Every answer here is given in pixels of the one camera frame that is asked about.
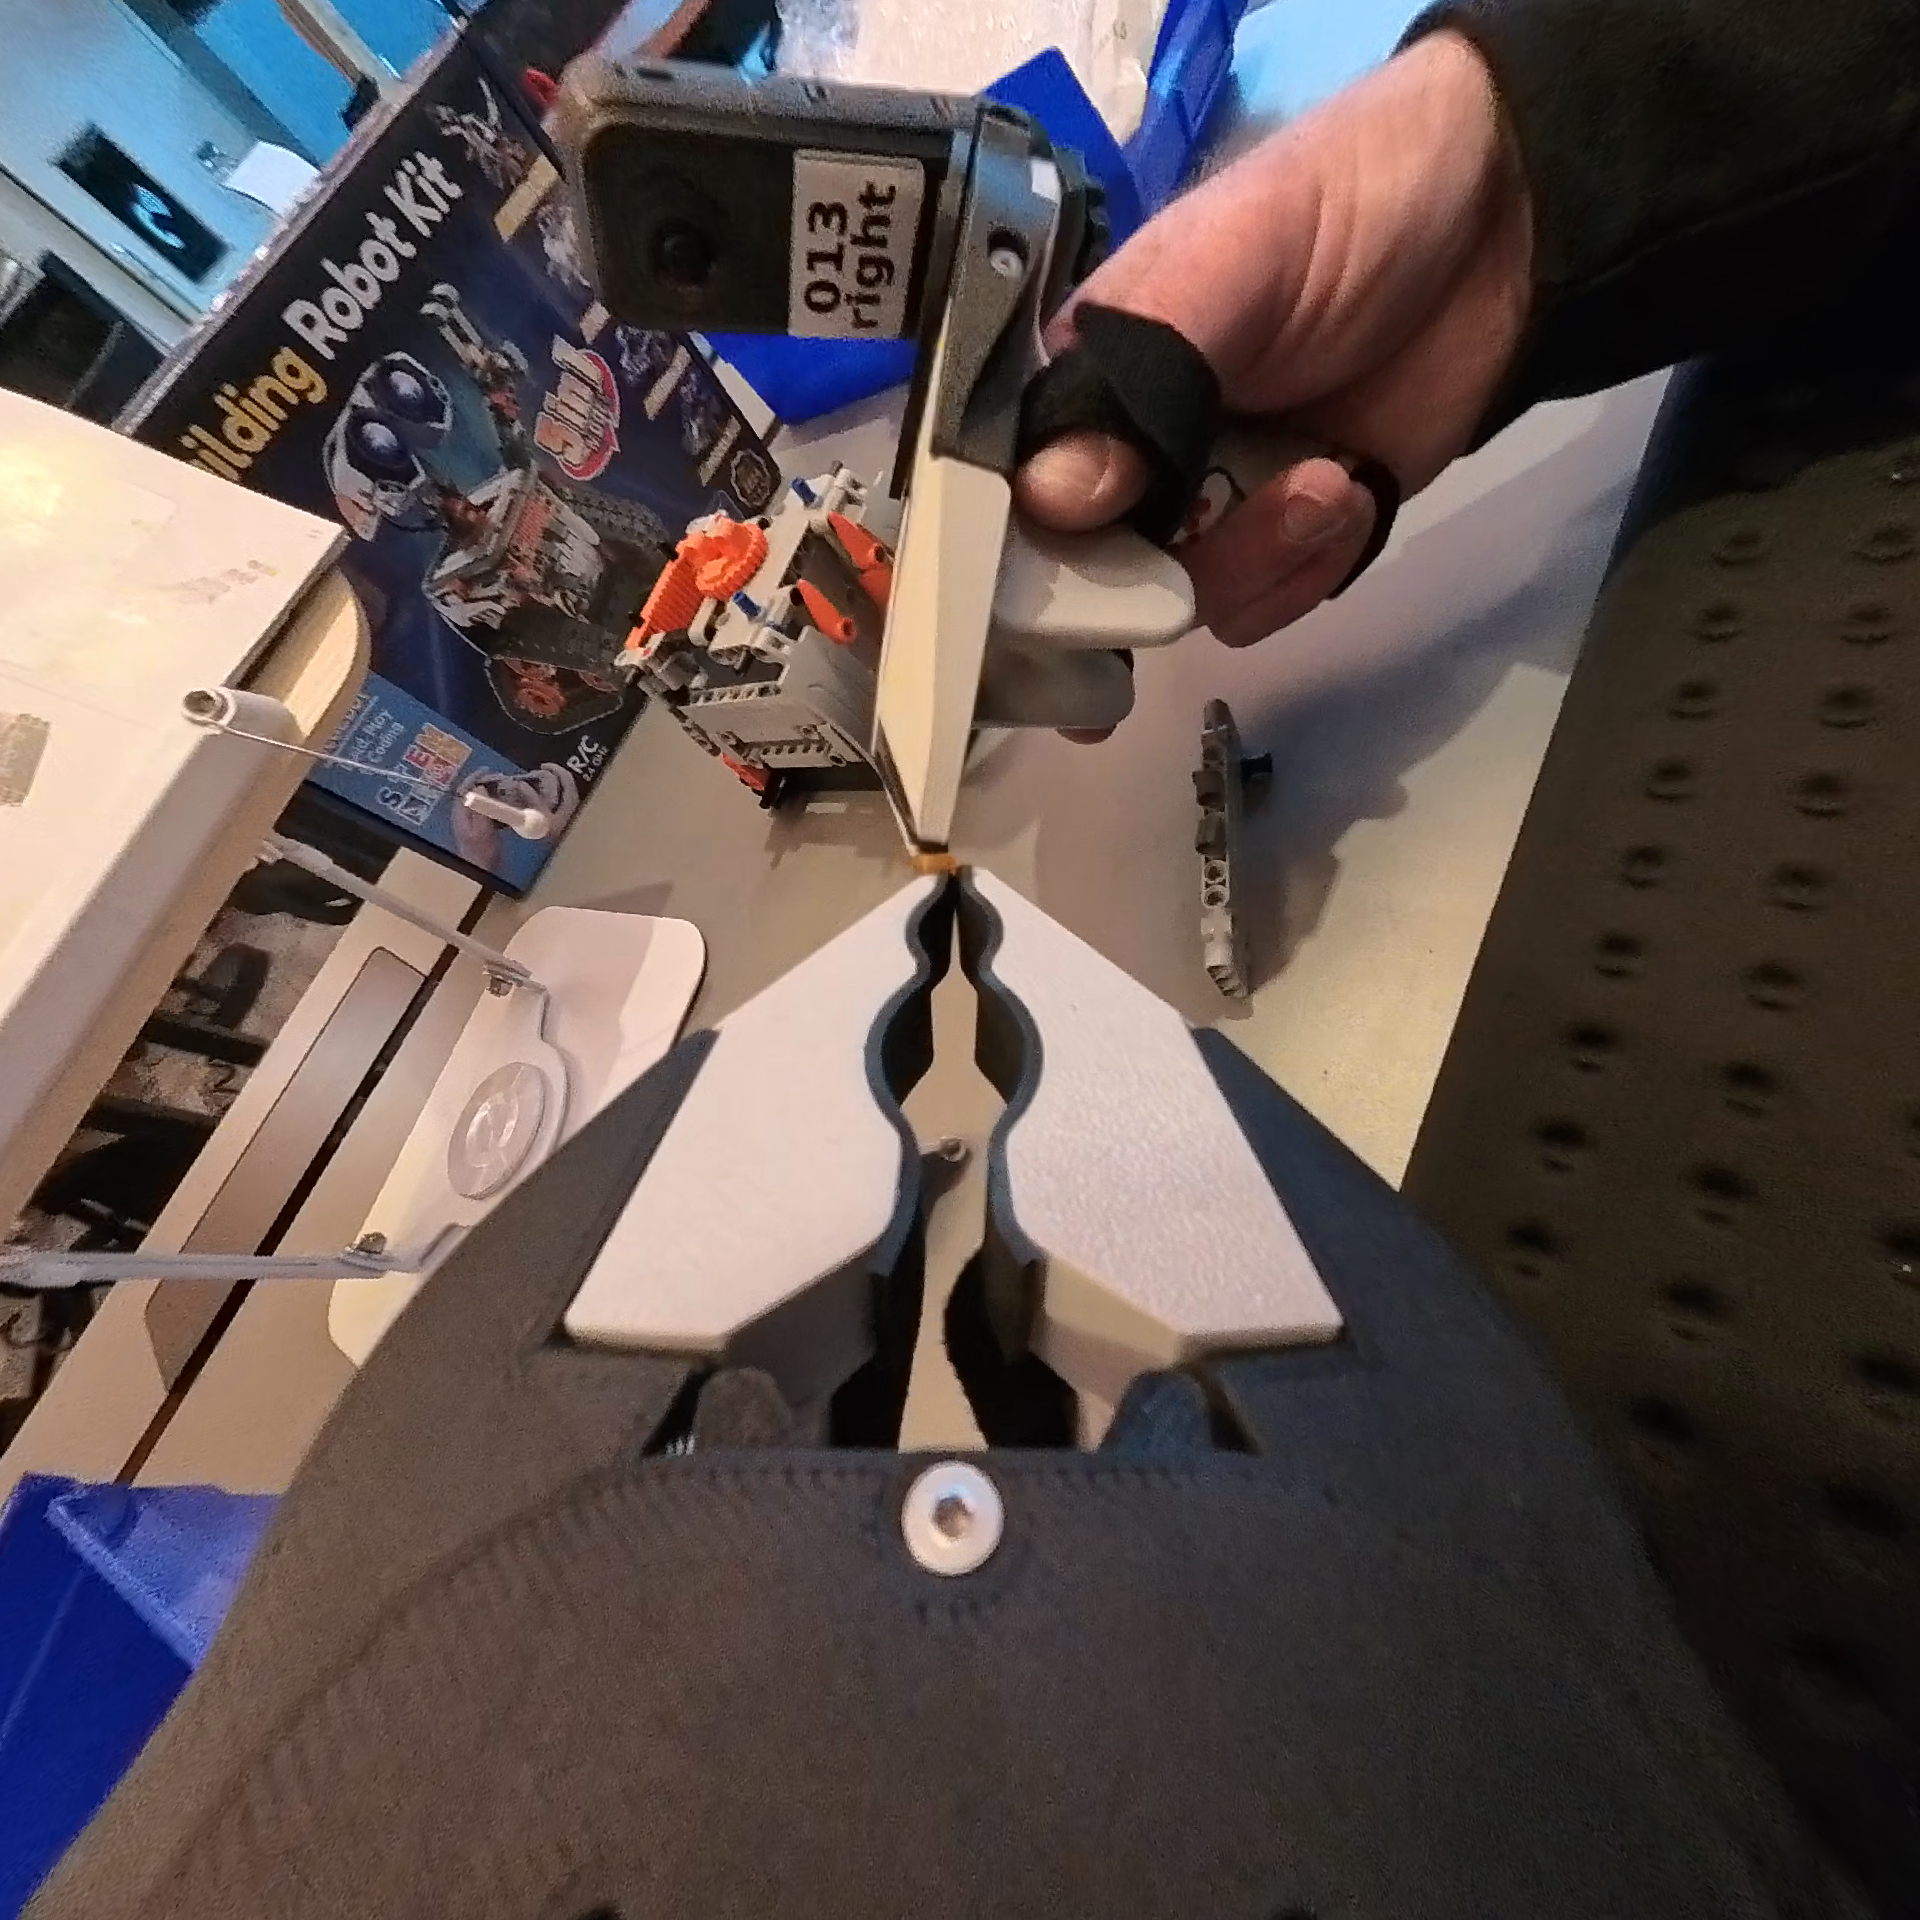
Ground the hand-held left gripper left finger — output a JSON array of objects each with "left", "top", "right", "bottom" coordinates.
[{"left": 562, "top": 872, "right": 963, "bottom": 1448}]

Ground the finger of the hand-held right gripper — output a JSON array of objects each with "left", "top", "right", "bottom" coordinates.
[{"left": 873, "top": 454, "right": 1011, "bottom": 858}]

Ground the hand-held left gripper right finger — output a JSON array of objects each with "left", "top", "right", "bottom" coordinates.
[{"left": 945, "top": 872, "right": 1346, "bottom": 1448}]

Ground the light grey holed brick beam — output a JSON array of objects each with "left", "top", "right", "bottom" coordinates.
[{"left": 1192, "top": 696, "right": 1257, "bottom": 1002}]

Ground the blue plastic bin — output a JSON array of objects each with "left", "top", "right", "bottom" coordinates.
[
  {"left": 0, "top": 1469, "right": 284, "bottom": 1920},
  {"left": 701, "top": 0, "right": 1251, "bottom": 432}
]

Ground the person's right hand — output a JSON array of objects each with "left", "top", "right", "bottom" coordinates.
[{"left": 1013, "top": 30, "right": 1544, "bottom": 648}]

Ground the grey orange toy brick model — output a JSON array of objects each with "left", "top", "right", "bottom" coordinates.
[{"left": 620, "top": 469, "right": 922, "bottom": 816}]

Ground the blue toy set box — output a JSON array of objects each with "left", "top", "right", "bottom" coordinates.
[{"left": 117, "top": 26, "right": 785, "bottom": 896}]

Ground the black studded foam pad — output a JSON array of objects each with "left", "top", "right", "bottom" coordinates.
[{"left": 1409, "top": 357, "right": 1920, "bottom": 1920}]

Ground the white stand with base plate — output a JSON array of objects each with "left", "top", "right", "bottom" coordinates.
[{"left": 0, "top": 385, "right": 712, "bottom": 1359}]

